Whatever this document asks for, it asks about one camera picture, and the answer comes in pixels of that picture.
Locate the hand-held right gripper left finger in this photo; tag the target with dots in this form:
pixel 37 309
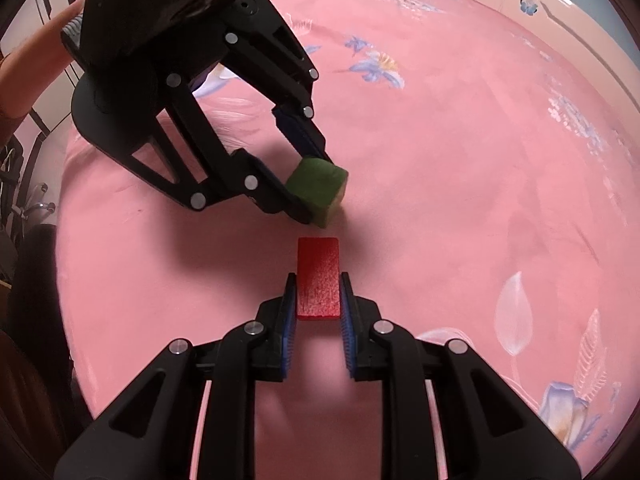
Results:
pixel 289 325

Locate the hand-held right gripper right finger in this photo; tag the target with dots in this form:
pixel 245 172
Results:
pixel 347 325

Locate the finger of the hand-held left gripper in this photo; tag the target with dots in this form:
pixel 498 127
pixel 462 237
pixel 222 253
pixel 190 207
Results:
pixel 305 135
pixel 270 192

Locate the green wooden block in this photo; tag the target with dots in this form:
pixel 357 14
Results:
pixel 320 185

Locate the red wooden block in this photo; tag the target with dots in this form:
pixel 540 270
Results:
pixel 318 275

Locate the person's left forearm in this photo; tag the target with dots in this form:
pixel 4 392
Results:
pixel 30 75

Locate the pink floral blanket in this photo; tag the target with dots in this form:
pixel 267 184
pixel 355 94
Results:
pixel 450 185

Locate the office chair chrome base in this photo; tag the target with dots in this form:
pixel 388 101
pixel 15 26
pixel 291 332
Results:
pixel 30 200

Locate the person's black trouser leg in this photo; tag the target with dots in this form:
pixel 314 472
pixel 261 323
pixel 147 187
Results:
pixel 40 300

